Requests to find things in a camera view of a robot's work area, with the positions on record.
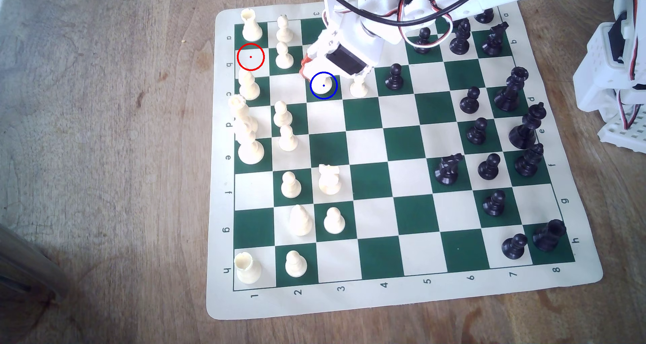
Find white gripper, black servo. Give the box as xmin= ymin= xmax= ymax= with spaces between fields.
xmin=301 ymin=18 xmax=378 ymax=81

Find white chess knight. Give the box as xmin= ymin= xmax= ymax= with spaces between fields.
xmin=318 ymin=164 xmax=342 ymax=195
xmin=315 ymin=76 xmax=338 ymax=97

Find white chess rook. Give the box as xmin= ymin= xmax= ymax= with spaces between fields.
xmin=241 ymin=8 xmax=263 ymax=42
xmin=234 ymin=252 xmax=262 ymax=284

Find white chess bishop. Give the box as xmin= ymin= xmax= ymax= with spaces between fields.
xmin=238 ymin=71 xmax=261 ymax=101
xmin=289 ymin=204 xmax=314 ymax=237

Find white chess queen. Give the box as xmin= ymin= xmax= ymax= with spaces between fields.
xmin=227 ymin=94 xmax=259 ymax=135

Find white chess king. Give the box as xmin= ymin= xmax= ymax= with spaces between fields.
xmin=234 ymin=118 xmax=265 ymax=165

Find black chess bishop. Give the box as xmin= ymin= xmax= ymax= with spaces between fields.
xmin=515 ymin=143 xmax=545 ymax=178
xmin=449 ymin=18 xmax=472 ymax=55

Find black chess knight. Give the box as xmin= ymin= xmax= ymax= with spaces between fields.
xmin=481 ymin=21 xmax=509 ymax=57
xmin=434 ymin=153 xmax=464 ymax=186

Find black chess queen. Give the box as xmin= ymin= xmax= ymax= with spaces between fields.
xmin=494 ymin=67 xmax=530 ymax=112

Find green and white chess mat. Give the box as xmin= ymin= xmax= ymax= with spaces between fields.
xmin=206 ymin=0 xmax=604 ymax=320

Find black chess king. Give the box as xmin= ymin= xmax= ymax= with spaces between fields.
xmin=508 ymin=102 xmax=547 ymax=150

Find grey metal object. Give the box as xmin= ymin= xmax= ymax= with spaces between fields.
xmin=0 ymin=223 xmax=69 ymax=304

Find thick black cable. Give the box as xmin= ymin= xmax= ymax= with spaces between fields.
xmin=313 ymin=0 xmax=498 ymax=27

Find red white black servo wires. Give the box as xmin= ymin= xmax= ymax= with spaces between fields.
xmin=399 ymin=3 xmax=453 ymax=46

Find red black base wires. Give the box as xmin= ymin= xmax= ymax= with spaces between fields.
xmin=613 ymin=0 xmax=646 ymax=130

